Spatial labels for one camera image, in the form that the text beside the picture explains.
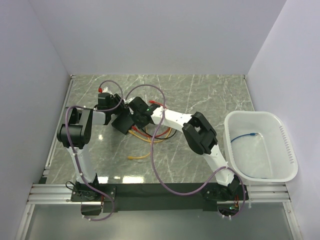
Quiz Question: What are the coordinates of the orange ethernet cable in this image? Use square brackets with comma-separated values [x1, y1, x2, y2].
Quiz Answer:
[127, 134, 153, 161]

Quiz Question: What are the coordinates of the blue ethernet cable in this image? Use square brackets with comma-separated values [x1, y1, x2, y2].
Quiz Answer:
[229, 131, 262, 145]

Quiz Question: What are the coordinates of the white plastic bin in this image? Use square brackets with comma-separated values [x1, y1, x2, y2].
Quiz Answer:
[223, 110, 298, 183]

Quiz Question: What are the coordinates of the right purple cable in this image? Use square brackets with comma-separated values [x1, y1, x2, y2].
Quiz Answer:
[126, 84, 246, 220]

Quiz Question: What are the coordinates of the black network switch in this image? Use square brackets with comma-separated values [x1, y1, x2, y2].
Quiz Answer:
[111, 112, 135, 135]

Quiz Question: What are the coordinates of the black ethernet cable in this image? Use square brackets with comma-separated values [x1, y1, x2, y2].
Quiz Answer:
[136, 124, 178, 140]

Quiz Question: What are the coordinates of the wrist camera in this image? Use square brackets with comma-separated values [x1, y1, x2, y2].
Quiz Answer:
[124, 97, 134, 104]
[98, 86, 112, 94]

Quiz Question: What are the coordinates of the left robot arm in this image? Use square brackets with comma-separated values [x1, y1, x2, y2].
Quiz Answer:
[56, 92, 126, 201]

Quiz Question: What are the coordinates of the aluminium rail frame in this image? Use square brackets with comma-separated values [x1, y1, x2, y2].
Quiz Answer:
[17, 74, 300, 240]

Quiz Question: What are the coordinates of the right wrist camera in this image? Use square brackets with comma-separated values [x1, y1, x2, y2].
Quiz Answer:
[124, 97, 134, 104]

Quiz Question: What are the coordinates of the red ethernet cable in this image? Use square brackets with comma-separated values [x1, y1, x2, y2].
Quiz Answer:
[131, 99, 171, 137]

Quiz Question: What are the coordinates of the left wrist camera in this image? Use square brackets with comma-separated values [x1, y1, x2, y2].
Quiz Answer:
[98, 86, 112, 94]

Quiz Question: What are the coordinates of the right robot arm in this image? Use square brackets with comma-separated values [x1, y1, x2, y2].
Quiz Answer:
[125, 97, 240, 200]

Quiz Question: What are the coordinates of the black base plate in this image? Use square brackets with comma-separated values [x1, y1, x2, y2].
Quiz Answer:
[70, 182, 244, 213]

